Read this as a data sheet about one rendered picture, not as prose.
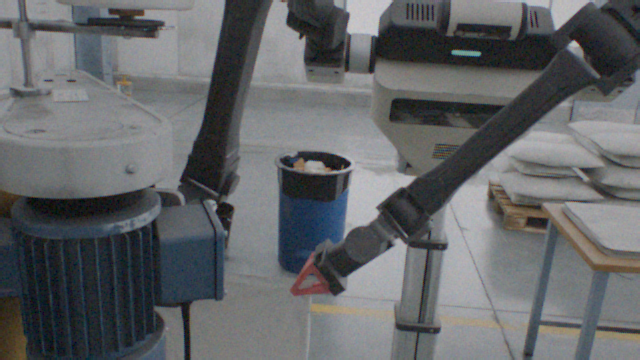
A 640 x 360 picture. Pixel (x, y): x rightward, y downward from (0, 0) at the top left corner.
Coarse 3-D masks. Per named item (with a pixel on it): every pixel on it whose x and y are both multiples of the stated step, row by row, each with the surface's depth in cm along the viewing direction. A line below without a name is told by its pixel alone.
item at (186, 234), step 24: (168, 216) 65; (192, 216) 65; (216, 216) 65; (168, 240) 60; (192, 240) 61; (216, 240) 62; (168, 264) 61; (192, 264) 62; (216, 264) 63; (168, 288) 62; (192, 288) 63; (216, 288) 64
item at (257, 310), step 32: (256, 288) 99; (288, 288) 99; (192, 320) 102; (224, 320) 102; (256, 320) 101; (288, 320) 101; (192, 352) 104; (224, 352) 104; (256, 352) 103; (288, 352) 103
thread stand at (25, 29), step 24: (24, 0) 69; (0, 24) 70; (24, 24) 69; (48, 24) 69; (72, 24) 69; (96, 24) 64; (120, 24) 65; (144, 24) 66; (168, 24) 71; (24, 48) 70; (24, 72) 71
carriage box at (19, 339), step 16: (0, 192) 66; (0, 208) 66; (0, 304) 68; (16, 304) 71; (0, 320) 68; (16, 320) 71; (0, 336) 68; (16, 336) 72; (0, 352) 69; (16, 352) 72
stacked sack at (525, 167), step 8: (504, 152) 464; (512, 160) 437; (520, 168) 417; (528, 168) 413; (536, 168) 413; (544, 168) 413; (552, 168) 413; (560, 168) 414; (568, 168) 415; (560, 176) 413; (568, 176) 412
